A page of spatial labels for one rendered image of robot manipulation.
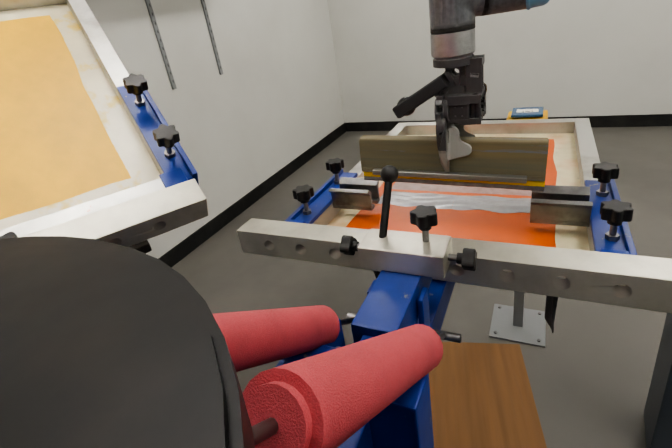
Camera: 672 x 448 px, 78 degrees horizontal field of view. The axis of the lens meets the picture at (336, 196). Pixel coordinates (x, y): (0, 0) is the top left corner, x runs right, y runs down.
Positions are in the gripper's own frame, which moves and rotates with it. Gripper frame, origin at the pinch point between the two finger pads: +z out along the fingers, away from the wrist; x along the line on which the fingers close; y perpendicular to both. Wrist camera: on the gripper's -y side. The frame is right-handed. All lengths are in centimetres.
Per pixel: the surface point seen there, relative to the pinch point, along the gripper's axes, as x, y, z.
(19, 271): -71, -1, -24
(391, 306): -38.9, 0.8, 4.2
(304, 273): 90, -105, 108
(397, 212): 1.2, -11.6, 12.9
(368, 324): -42.7, -0.9, 4.2
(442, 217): 0.4, -1.4, 13.0
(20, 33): -13, -96, -37
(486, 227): -2.3, 7.9, 13.0
